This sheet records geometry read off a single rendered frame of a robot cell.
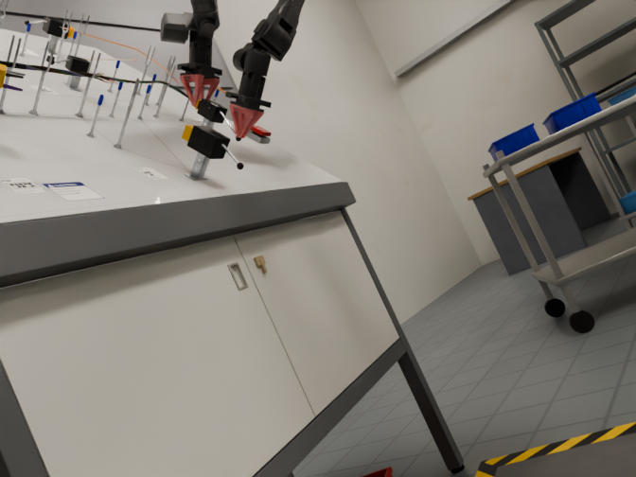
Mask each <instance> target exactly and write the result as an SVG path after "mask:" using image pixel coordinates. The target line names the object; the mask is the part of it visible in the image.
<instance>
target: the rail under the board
mask: <svg viewBox="0 0 636 477"><path fill-rule="evenodd" d="M355 202H356V199H355V197H354V195H353V193H352V191H351V188H350V186H349V184H348V182H344V183H337V184H328V185H314V186H306V187H298V188H291V189H283V190H276V191H268V192H260V193H253V194H245V195H238V196H230V197H222V198H214V199H206V200H198V201H191V202H183V203H169V204H161V205H154V206H146V207H138V208H131V209H123V210H116V211H108V212H100V213H92V214H84V215H77V216H69V217H61V218H54V219H46V220H38V221H24V222H16V223H9V224H1V225H0V288H5V287H8V286H12V285H17V284H21V283H25V282H29V281H33V280H37V279H42V278H46V277H49V276H54V275H58V274H66V273H70V272H74V271H78V270H82V269H87V268H91V267H95V266H99V265H103V264H107V263H112V262H116V261H119V260H124V259H128V258H132V257H137V256H143V255H148V254H152V253H156V252H161V251H165V250H168V249H173V248H177V247H182V246H186V245H189V244H194V243H198V242H202V241H207V240H211V239H218V238H222V237H226V236H231V235H235V234H238V233H243V232H247V231H251V230H256V229H259V228H263V227H268V226H272V225H277V224H280V223H284V222H289V221H296V220H301V219H304V218H308V217H313V216H317V215H321V214H326V213H329V212H333V211H337V210H339V209H343V208H346V207H348V206H350V205H352V204H353V203H355Z"/></svg>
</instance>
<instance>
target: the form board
mask: <svg viewBox="0 0 636 477"><path fill-rule="evenodd" d="M13 34H14V35H15V39H14V43H13V46H14V47H12V50H11V55H10V59H9V61H10V62H14V57H15V53H16V49H17V48H15V47H17V45H18V41H19V38H21V39H22V41H21V44H20V48H23V45H24V41H25V37H26V34H25V33H20V32H16V31H11V30H6V29H2V28H0V61H5V62H6V61H7V59H8V54H9V48H10V43H11V39H12V35H13ZM47 40H48V38H44V37H39V36H34V35H29V34H28V36H27V40H26V47H25V49H29V50H31V51H33V52H34V53H36V54H38V55H40V56H41V57H40V56H34V55H28V54H25V53H24V54H25V56H24V57H21V56H19V54H20V53H22V51H20V50H19V52H18V57H17V61H16V62H18V63H23V64H29V65H40V66H41V65H42V61H43V57H44V49H43V47H46V43H47ZM12 71H14V72H19V73H23V74H26V75H25V76H23V77H24V78H23V79H19V78H13V77H9V85H11V86H15V87H18V88H21V89H23V91H16V90H11V89H7V92H6V96H5V100H4V105H3V110H4V112H5V114H4V115H1V114H0V178H20V177H27V178H28V179H29V180H31V181H32V182H34V183H35V184H37V185H38V186H40V187H42V188H43V189H45V190H46V191H48V192H49V193H37V194H24V195H19V194H17V193H16V192H14V191H13V190H11V189H10V188H8V187H7V186H6V185H4V184H2V183H1V182H0V225H1V224H9V223H16V222H24V221H38V220H46V219H54V218H61V217H69V216H77V215H84V214H92V213H100V212H108V211H116V210H123V209H131V208H138V207H146V206H154V205H161V204H169V203H183V202H191V201H198V200H206V199H214V198H222V197H230V196H238V195H245V194H253V193H260V192H268V191H276V190H283V189H291V188H298V187H306V186H320V185H328V184H337V183H343V182H344V181H342V180H340V179H338V178H337V177H335V176H333V175H331V174H329V173H327V172H325V171H324V170H322V169H320V168H318V167H316V166H314V165H312V164H311V163H309V162H307V161H305V160H303V159H301V158H299V157H298V156H296V155H294V154H292V153H290V152H288V151H286V150H284V149H282V148H280V147H278V146H277V145H275V144H274V143H272V142H270V143H269V144H259V143H257V142H256V141H254V140H253V139H251V138H249V137H247V136H245V137H244V138H241V140H240V141H239V142H238V141H237V140H236V136H235V135H234V133H233V132H232V130H231V129H230V127H229V126H228V124H227V123H226V121H225V120H223V123H222V124H221V123H216V122H214V126H215V127H213V128H212V129H213V130H215V131H217V132H218V133H221V134H223V135H225V136H227V137H228V138H230V142H229V145H228V148H227V149H229V151H230V152H231V153H232V154H233V156H234V157H235V158H236V159H237V160H238V162H239V163H242V164H243V165H244V167H243V169H238V168H237V163H236V162H235V161H234V160H233V159H232V157H231V156H230V155H229V154H228V152H226V153H225V155H224V157H223V159H210V161H209V163H208V166H207V169H206V172H205V174H204V177H206V178H207V180H197V181H193V180H192V179H190V178H188V177H187V176H185V174H190V172H191V170H192V167H193V164H194V161H195V159H196V156H197V153H198V152H197V151H195V150H194V149H192V148H190V147H188V146H187V141H186V140H184V139H183V138H182V135H183V132H184V129H185V126H186V125H196V126H202V124H201V123H199V122H198V121H196V120H194V119H202V120H203V116H201V115H199V114H197V112H198V110H197V109H195V107H194V106H192V105H191V102H190V101H189V102H188V105H187V108H186V111H185V116H184V122H182V121H180V120H179V119H181V118H182V116H183V113H184V110H185V107H186V103H187V100H188V98H187V97H185V96H183V95H182V94H180V93H178V92H176V91H174V90H173V89H171V88H169V87H168V88H167V90H166V93H165V96H164V99H163V102H162V105H161V108H160V111H159V114H158V115H159V117H160V118H156V117H154V116H153V115H156V112H157V109H158V106H157V105H155V104H154V103H156V102H158V99H159V97H160V93H161V90H162V87H163V84H162V83H154V84H153V86H152V89H151V92H150V98H149V101H148V105H149V106H146V105H145V107H144V110H143V113H142V115H141V116H142V118H143V119H142V120H141V119H138V118H136V117H137V116H139V115H140V112H141V109H142V105H143V102H144V99H145V96H146V91H147V88H148V85H149V84H150V85H151V83H143V84H142V87H141V91H140V93H141V94H140V95H141V96H139V95H136V96H135V99H134V102H133V105H132V109H131V112H130V115H129V118H128V122H127V125H126V128H125V131H124V134H123V137H122V140H121V143H120V145H121V147H122V150H120V149H117V148H115V147H114V145H115V144H117V142H118V138H119V136H120V133H121V130H122V126H123V123H124V120H125V117H126V113H127V111H128V106H129V104H130V100H131V97H132V94H133V88H134V86H135V83H127V82H123V85H122V89H121V90H120V93H119V96H118V99H117V103H116V105H115V111H114V117H115V118H111V117H108V115H109V114H110V113H111V112H112V109H113V106H114V103H115V97H116V94H117V91H118V89H117V88H118V85H119V84H116V83H114V84H113V88H112V90H113V91H112V93H110V92H108V91H107V90H109V89H110V87H111V84H110V83H111V82H110V83H108V82H109V81H108V80H107V81H108V82H107V83H106V82H103V81H102V80H99V79H92V80H91V82H90V85H89V89H88V92H87V96H86V99H85V102H84V106H83V109H82V115H83V116H84V117H78V116H75V114H76V113H78V112H79V110H80V105H81V102H82V98H83V94H84V91H85V87H86V84H87V80H88V78H86V77H81V78H80V81H79V88H78V89H80V92H79V91H75V90H71V89H70V88H69V87H67V86H66V85H65V84H64V82H66V83H67V81H68V77H69V75H63V74H57V73H50V72H47V73H46V74H45V76H44V83H43V86H46V87H47V88H49V89H51V90H53V91H54V92H56V93H58V94H59V95H49V94H43V93H41V94H40V98H39V102H38V106H37V110H36V111H37V113H38V114H39V115H32V114H30V113H29V111H31V110H33V106H34V102H35V98H36V95H37V91H38V90H36V89H34V88H32V87H31V86H29V85H39V83H40V80H41V76H42V71H34V70H26V69H25V70H24V69H18V68H13V69H12ZM115 77H116V78H117V79H121V80H136V79H137V78H139V79H140V81H141V79H142V77H143V73H141V72H139V71H137V70H136V69H134V68H132V67H130V66H128V65H127V64H125V63H124V62H120V65H119V67H118V68H117V71H116V75H115ZM28 84H29V85H28ZM100 95H104V99H103V101H102V104H101V106H100V108H99V112H98V115H97V121H96V124H95V127H94V130H93V136H94V137H89V136H87V135H86V134H87V133H89V132H90V131H91V128H92V124H93V121H94V117H95V114H96V111H97V102H98V99H99V96H100ZM192 118H194V119H192ZM149 167H151V168H153V169H155V170H157V171H159V172H160V173H162V174H164V175H165V176H167V177H169V179H162V180H152V179H150V178H149V177H147V176H145V175H144V174H142V173H140V172H139V171H137V170H135V169H134V168H149ZM63 182H82V183H84V184H85V185H87V186H89V187H91V188H92V189H93V190H94V191H96V192H97V193H99V194H100V195H102V196H103V197H105V198H106V199H100V200H90V201H78V202H67V201H65V200H64V199H62V198H61V197H59V196H58V195H56V194H55V193H54V192H52V191H51V190H49V189H48V188H46V187H45V186H43V185H41V184H44V183H63Z"/></svg>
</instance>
